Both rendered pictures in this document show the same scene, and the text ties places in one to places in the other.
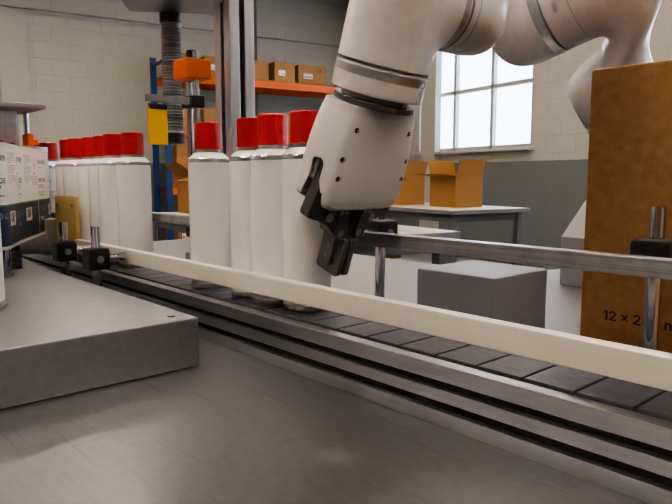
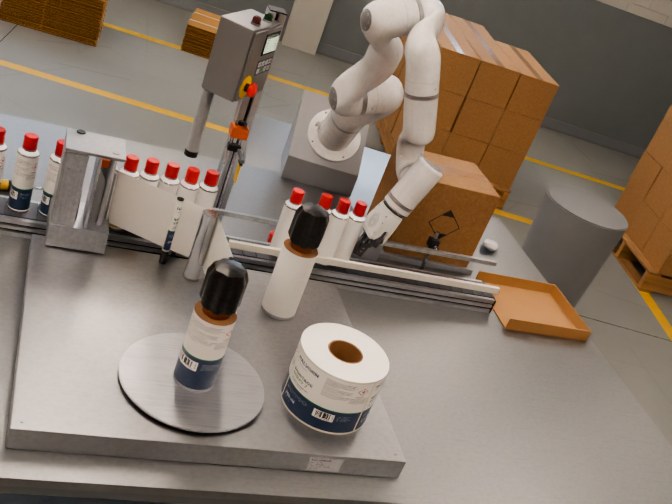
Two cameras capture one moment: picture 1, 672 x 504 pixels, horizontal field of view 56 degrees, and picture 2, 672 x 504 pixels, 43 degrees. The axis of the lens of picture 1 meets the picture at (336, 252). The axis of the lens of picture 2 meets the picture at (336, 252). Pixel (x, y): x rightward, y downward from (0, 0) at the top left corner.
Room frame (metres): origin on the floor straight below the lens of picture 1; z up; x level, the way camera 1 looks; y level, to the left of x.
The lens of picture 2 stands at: (0.02, 2.12, 2.03)
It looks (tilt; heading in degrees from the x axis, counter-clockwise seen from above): 27 degrees down; 288
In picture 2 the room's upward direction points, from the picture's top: 22 degrees clockwise
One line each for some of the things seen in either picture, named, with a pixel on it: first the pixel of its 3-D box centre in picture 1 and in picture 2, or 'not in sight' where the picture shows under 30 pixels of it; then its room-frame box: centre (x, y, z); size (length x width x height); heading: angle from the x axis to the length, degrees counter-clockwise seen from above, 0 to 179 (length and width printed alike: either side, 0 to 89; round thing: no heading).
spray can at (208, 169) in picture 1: (209, 205); (287, 222); (0.80, 0.16, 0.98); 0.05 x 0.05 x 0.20
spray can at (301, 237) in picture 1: (306, 211); (350, 233); (0.66, 0.03, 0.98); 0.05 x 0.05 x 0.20
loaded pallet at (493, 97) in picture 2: not in sight; (456, 101); (1.45, -3.67, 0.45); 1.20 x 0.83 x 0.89; 123
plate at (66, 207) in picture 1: (66, 222); not in sight; (1.10, 0.47, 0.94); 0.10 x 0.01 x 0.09; 42
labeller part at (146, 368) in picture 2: not in sight; (192, 380); (0.63, 0.80, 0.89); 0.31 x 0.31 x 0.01
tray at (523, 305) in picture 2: not in sight; (531, 305); (0.16, -0.43, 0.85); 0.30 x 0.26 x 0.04; 42
